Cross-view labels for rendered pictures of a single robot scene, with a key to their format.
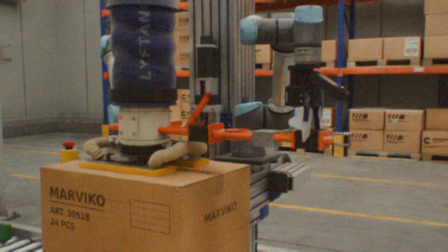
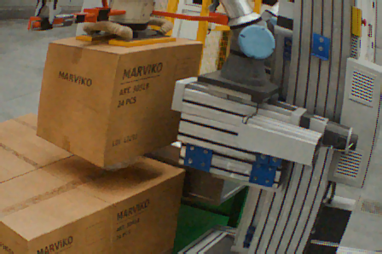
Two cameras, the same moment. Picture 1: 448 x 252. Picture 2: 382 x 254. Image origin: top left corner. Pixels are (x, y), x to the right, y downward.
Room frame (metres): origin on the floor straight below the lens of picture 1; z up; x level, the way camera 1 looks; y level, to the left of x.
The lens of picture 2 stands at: (1.68, -2.06, 1.40)
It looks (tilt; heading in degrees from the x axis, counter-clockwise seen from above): 15 degrees down; 85
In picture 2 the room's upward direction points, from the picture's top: 9 degrees clockwise
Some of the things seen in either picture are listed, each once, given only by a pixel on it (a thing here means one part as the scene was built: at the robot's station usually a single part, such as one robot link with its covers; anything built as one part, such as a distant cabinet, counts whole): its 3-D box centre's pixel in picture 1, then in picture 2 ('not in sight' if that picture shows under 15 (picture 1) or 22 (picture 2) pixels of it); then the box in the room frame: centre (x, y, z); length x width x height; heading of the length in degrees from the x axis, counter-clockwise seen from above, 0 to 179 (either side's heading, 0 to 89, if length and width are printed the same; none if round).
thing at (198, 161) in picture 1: (162, 155); (143, 36); (1.64, 0.24, 1.10); 0.34 x 0.10 x 0.05; 59
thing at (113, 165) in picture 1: (126, 162); (107, 31); (1.48, 0.33, 1.10); 0.34 x 0.10 x 0.05; 59
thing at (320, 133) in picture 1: (311, 138); (40, 22); (1.25, -0.23, 1.20); 0.08 x 0.07 x 0.05; 59
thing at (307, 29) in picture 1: (307, 27); not in sight; (1.27, -0.22, 1.50); 0.09 x 0.08 x 0.11; 0
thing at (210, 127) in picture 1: (206, 131); (95, 14); (1.44, 0.07, 1.20); 0.10 x 0.08 x 0.06; 149
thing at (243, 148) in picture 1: (248, 143); (245, 65); (1.98, -0.09, 1.09); 0.15 x 0.15 x 0.10
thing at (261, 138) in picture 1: (267, 138); (62, 20); (1.33, -0.12, 1.19); 0.07 x 0.07 x 0.04; 59
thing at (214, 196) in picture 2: not in sight; (149, 167); (1.76, 0.59, 0.47); 0.70 x 0.03 x 0.15; 152
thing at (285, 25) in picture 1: (296, 31); not in sight; (1.37, -0.20, 1.50); 0.11 x 0.11 x 0.08; 0
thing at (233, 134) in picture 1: (212, 128); (126, 15); (1.57, 0.05, 1.20); 0.93 x 0.30 x 0.04; 59
